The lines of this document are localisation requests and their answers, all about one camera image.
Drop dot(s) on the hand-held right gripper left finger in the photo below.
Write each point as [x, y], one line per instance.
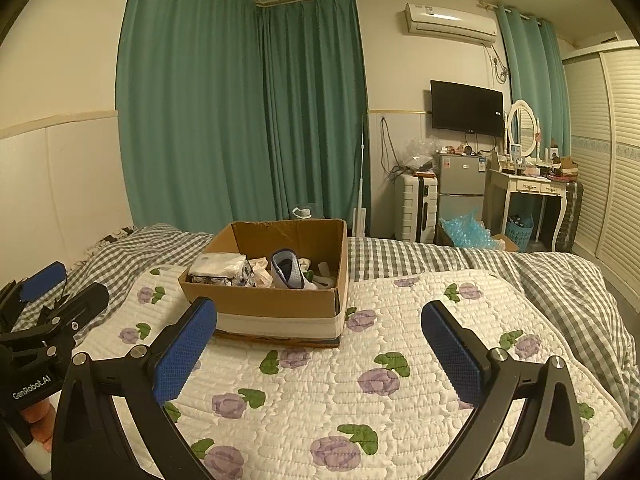
[185, 355]

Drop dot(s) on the white suitcase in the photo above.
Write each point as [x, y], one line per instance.
[412, 205]

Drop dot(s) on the white air conditioner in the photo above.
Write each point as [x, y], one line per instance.
[450, 22]

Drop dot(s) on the white pole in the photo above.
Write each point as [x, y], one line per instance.
[364, 175]

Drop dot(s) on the small grey fridge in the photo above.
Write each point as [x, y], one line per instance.
[460, 185]

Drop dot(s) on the teal curtain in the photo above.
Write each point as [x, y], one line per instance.
[532, 70]
[315, 110]
[190, 100]

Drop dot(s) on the black television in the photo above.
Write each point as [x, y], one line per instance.
[467, 107]

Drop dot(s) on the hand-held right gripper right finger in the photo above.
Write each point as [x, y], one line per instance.
[450, 355]

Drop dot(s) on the white plastic bag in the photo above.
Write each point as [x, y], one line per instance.
[260, 272]

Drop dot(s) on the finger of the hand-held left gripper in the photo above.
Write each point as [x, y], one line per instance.
[45, 277]
[82, 301]

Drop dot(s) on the person's left hand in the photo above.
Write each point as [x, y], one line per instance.
[40, 417]

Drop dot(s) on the clear water jug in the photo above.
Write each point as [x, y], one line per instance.
[304, 211]

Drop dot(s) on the dark patterned cloth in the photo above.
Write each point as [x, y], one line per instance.
[110, 240]

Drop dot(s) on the dark suitcase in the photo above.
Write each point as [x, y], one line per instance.
[570, 215]

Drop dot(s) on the white dressing table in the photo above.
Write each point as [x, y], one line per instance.
[530, 185]

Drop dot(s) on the white slatted wardrobe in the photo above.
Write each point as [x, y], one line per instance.
[605, 160]

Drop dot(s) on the green white cloth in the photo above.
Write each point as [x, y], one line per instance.
[312, 276]

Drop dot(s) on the oval white mirror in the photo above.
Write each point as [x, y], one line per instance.
[522, 127]

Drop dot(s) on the clear plastic bag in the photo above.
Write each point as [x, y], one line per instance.
[420, 152]

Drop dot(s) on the blue bubble wrap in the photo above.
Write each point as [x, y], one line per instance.
[467, 232]

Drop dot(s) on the small cardboard box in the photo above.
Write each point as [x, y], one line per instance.
[507, 243]

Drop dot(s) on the floral quilt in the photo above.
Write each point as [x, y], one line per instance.
[325, 400]

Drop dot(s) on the blue basket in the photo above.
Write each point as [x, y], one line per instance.
[520, 234]

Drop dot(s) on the tissue pack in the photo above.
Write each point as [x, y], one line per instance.
[217, 265]

